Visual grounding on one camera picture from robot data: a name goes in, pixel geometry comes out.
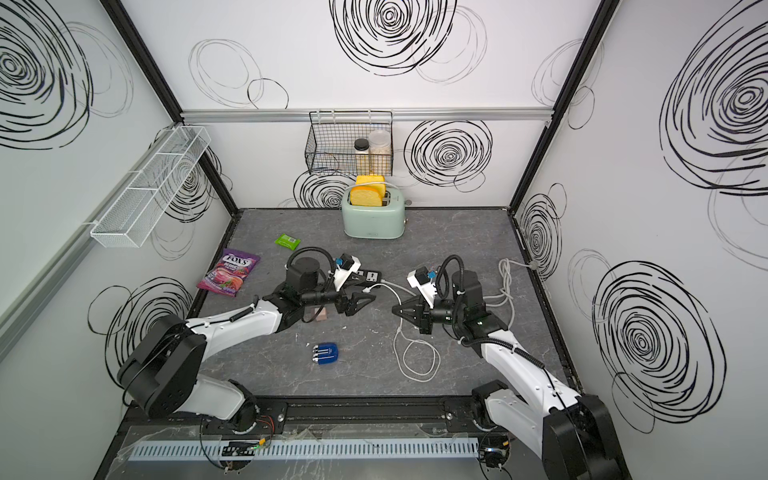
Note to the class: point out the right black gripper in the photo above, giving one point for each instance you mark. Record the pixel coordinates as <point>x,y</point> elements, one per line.
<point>419,317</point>

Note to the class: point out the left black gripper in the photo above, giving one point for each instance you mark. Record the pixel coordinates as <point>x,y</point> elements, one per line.
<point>342,305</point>

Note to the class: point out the black power strip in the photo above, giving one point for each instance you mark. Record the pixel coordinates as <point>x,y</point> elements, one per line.
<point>373,277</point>

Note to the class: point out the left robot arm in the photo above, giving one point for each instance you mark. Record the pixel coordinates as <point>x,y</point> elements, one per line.
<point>162,374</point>

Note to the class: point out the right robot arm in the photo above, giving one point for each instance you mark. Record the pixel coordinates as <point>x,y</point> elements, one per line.
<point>572,433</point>

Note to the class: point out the mint green toaster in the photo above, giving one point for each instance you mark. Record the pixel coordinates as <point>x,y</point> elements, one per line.
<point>385,222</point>

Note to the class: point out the green candy packet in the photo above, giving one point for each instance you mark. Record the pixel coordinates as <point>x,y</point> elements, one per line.
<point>288,242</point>

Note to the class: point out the yellow sponge toast front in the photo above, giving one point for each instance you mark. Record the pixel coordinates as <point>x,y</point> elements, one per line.
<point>368,195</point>

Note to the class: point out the yellow sponge toast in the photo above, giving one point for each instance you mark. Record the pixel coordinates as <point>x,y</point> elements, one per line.
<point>368,195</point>
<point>370,180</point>

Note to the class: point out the yellow sponge toast back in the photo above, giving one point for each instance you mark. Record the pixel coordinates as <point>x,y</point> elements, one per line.
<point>370,180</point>

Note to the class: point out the purple candy bag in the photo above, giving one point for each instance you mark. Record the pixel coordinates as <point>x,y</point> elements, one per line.
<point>229,273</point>

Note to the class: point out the white lid plastic jar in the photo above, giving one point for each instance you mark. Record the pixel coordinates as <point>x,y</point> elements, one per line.
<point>380,152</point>

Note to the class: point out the black lid spice jar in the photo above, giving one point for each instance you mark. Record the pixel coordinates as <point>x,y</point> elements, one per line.
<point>362,158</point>

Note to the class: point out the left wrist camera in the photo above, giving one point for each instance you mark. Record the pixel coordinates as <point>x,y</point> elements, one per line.
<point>346,265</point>

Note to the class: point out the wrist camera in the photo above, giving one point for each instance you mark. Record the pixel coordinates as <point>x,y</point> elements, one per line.
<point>346,265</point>
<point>423,280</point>

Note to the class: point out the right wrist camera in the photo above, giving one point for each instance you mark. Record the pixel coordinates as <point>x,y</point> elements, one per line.
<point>423,280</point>

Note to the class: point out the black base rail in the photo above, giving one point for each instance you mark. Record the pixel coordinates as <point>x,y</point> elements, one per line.
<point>360,411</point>

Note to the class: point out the grey slotted cable duct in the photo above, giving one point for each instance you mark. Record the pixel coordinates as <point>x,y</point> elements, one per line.
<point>310,449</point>

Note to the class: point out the black wire basket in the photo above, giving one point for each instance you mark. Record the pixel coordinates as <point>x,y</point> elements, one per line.
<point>330,141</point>

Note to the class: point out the white wire shelf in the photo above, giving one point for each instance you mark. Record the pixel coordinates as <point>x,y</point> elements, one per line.
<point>130,219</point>

